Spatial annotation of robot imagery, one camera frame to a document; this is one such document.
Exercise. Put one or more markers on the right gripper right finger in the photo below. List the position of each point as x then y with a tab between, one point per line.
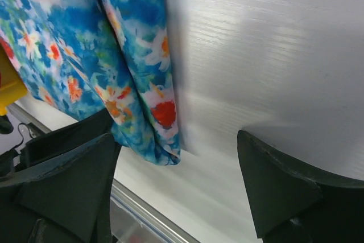
292	201

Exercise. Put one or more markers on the yellow plastic tray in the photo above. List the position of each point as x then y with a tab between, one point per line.
12	86

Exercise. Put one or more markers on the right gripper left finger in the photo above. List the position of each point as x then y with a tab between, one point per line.
63	199

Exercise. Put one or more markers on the aluminium rail frame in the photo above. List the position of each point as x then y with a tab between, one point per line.
131	219

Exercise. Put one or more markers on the blue floral skirt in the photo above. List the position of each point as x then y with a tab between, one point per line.
83	56

